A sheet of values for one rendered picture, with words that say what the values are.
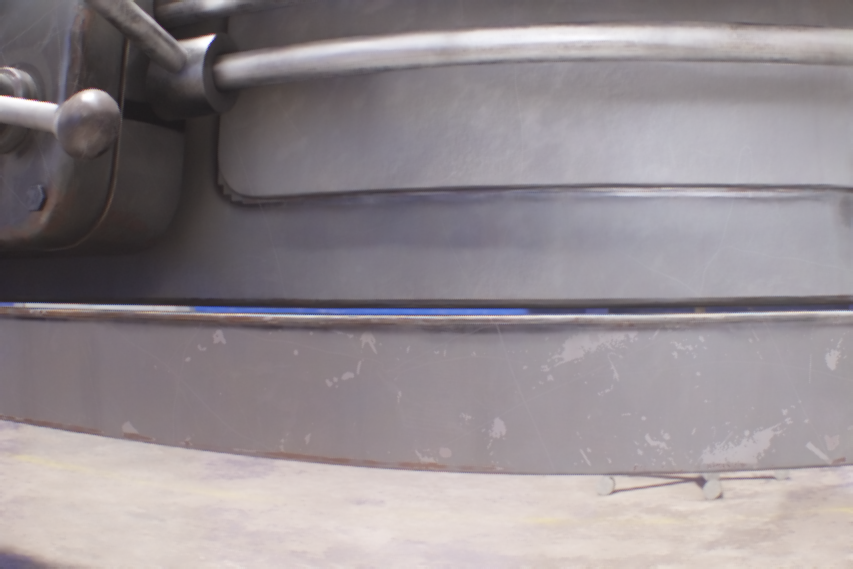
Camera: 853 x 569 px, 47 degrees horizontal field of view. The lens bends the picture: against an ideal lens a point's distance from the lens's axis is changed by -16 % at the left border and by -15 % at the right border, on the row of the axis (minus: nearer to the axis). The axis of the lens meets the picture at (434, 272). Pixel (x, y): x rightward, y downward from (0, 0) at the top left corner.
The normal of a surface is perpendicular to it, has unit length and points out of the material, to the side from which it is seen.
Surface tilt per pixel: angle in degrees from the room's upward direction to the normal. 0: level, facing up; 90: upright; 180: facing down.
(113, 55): 90
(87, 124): 98
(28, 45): 90
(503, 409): 90
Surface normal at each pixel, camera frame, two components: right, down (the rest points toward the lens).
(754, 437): -0.33, -0.04
